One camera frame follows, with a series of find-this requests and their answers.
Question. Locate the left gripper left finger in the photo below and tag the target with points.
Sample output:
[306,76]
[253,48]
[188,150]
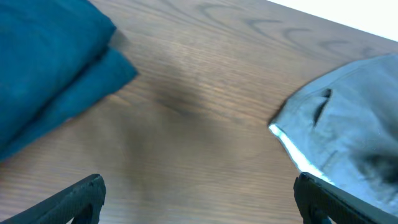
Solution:
[79,203]

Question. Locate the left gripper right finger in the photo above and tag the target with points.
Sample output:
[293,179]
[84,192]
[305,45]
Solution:
[320,202]

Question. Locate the grey shorts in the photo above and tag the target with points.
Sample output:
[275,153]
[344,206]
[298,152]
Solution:
[342,128]

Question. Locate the folded navy blue garment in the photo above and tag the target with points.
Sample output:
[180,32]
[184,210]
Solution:
[56,62]

